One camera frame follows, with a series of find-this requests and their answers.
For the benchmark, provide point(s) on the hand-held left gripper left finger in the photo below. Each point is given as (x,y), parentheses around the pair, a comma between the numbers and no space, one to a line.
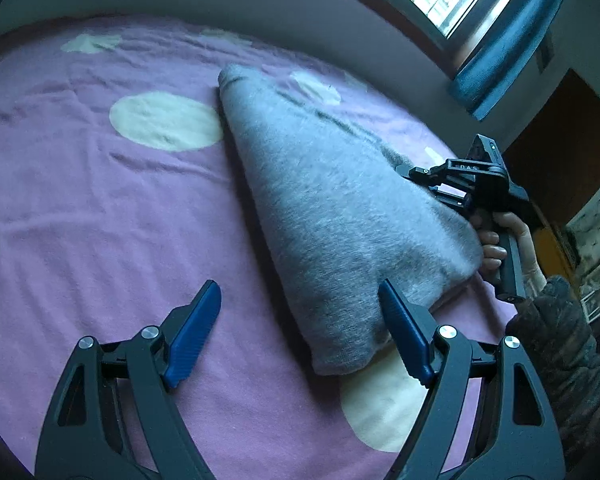
(192,332)

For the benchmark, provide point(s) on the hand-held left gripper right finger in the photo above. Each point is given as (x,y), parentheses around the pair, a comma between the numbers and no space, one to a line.
(405,330)

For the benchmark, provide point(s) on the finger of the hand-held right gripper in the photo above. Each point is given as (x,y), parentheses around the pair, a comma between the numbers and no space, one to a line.
(425,172)
(452,196)

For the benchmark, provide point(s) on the grey knit sweater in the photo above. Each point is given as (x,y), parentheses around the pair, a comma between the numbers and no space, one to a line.
(330,200)

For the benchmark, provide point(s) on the person's right hand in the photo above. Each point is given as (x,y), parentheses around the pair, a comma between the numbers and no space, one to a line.
(491,252)

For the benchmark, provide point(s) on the brown wooden door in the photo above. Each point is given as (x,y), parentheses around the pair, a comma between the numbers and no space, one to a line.
(570,125)

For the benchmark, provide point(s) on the blue curtain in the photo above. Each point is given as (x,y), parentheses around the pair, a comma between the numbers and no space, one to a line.
(505,35)

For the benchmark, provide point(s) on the pink dotted bed sheet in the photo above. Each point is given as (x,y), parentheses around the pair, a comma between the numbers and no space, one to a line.
(80,200)

